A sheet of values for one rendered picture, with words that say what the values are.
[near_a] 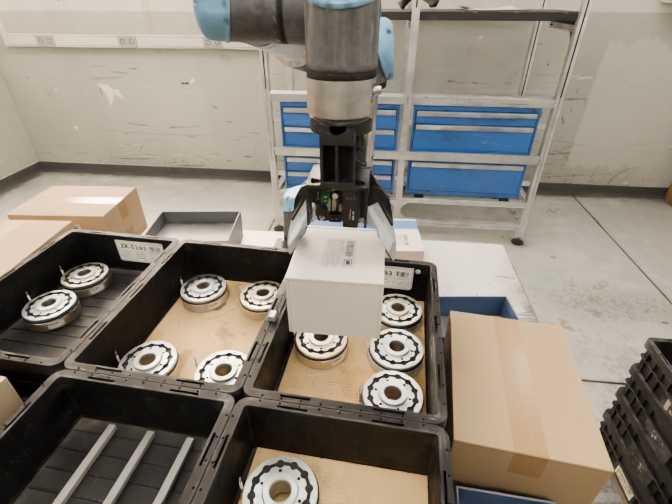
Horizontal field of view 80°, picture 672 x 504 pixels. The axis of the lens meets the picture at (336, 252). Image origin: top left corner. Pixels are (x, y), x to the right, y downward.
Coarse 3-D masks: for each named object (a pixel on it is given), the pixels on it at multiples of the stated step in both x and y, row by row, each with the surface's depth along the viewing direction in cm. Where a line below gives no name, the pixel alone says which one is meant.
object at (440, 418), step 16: (432, 272) 84; (432, 288) 79; (432, 304) 75; (432, 320) 72; (272, 336) 68; (256, 368) 62; (288, 400) 57; (304, 400) 57; (320, 400) 57; (384, 416) 55; (400, 416) 55; (416, 416) 55; (432, 416) 55
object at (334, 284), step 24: (312, 240) 55; (336, 240) 55; (360, 240) 55; (312, 264) 50; (336, 264) 50; (360, 264) 50; (288, 288) 49; (312, 288) 49; (336, 288) 48; (360, 288) 48; (288, 312) 51; (312, 312) 51; (336, 312) 50; (360, 312) 50; (360, 336) 52
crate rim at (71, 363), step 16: (192, 240) 95; (128, 304) 76; (272, 304) 75; (112, 320) 72; (96, 336) 68; (256, 336) 68; (80, 352) 65; (256, 352) 65; (80, 368) 62; (96, 368) 63; (112, 368) 62; (176, 384) 60; (192, 384) 60; (208, 384) 60; (224, 384) 60; (240, 384) 60
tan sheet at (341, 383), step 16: (416, 336) 82; (352, 352) 78; (368, 352) 78; (288, 368) 75; (304, 368) 75; (336, 368) 75; (352, 368) 75; (368, 368) 75; (288, 384) 72; (304, 384) 72; (320, 384) 72; (336, 384) 72; (352, 384) 72; (336, 400) 69; (352, 400) 69
